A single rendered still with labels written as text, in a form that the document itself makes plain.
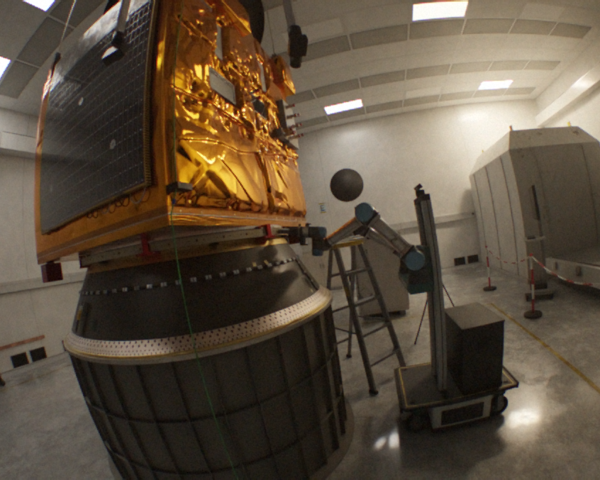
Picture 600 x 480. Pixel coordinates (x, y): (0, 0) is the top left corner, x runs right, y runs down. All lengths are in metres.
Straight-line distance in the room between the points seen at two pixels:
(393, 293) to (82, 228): 4.72
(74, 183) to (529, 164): 6.99
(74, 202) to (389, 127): 9.02
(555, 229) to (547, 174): 1.18
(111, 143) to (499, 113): 10.52
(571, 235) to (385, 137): 6.22
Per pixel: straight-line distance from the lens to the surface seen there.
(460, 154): 9.78
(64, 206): 1.98
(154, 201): 1.29
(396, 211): 9.14
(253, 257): 1.71
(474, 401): 2.31
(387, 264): 5.16
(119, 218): 1.49
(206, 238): 1.60
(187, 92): 1.59
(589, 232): 7.59
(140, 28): 1.85
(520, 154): 6.70
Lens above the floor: 1.59
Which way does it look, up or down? 1 degrees up
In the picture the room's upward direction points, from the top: 9 degrees counter-clockwise
